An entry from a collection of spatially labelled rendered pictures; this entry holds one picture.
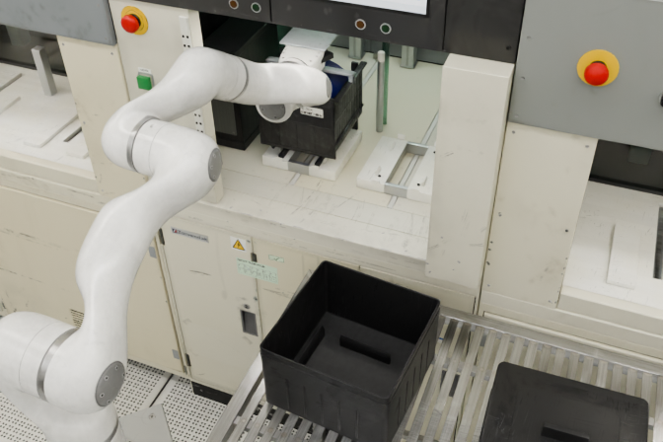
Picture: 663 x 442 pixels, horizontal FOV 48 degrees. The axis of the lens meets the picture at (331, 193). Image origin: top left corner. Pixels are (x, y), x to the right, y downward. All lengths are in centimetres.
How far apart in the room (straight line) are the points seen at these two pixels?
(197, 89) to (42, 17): 62
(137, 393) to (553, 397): 153
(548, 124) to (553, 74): 10
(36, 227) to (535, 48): 159
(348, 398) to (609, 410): 49
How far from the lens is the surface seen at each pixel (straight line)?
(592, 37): 134
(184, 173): 124
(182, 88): 132
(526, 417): 149
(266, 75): 153
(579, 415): 152
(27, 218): 240
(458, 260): 163
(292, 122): 188
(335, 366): 164
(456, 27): 138
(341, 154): 198
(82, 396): 120
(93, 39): 179
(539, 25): 134
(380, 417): 144
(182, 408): 257
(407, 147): 204
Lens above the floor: 206
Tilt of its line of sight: 39 degrees down
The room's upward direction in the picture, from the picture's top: 1 degrees counter-clockwise
